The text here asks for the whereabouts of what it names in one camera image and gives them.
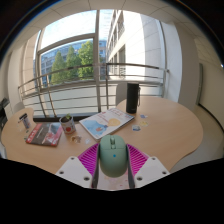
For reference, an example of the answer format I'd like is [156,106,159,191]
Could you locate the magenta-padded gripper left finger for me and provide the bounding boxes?
[54,142,101,190]

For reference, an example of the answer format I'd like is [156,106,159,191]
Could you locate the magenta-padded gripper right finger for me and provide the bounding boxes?
[126,143,171,190]

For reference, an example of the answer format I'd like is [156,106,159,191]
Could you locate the mint green computer mouse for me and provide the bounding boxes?
[98,134,129,178]

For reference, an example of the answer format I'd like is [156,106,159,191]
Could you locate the beige sticker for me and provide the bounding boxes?
[70,134,82,145]

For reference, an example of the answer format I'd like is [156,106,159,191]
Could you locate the white plant pot, red print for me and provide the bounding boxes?
[59,114,77,135]

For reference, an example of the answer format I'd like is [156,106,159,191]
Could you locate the red cover magazine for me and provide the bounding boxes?
[25,122,64,147]

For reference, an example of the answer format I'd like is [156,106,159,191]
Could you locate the yellow sticker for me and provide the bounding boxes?
[138,119,150,128]

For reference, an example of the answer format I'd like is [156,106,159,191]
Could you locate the illustrated light blue book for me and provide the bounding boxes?
[79,107,135,140]

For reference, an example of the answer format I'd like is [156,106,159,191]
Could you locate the small printed container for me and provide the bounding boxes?
[18,113,32,131]

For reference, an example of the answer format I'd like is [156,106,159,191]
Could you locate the black tall tumbler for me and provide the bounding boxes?
[125,82,141,115]

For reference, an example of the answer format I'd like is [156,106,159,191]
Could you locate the metal balcony railing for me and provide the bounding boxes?
[17,62,170,118]

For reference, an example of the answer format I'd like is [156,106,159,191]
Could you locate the green trees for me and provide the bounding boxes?
[49,40,95,85]

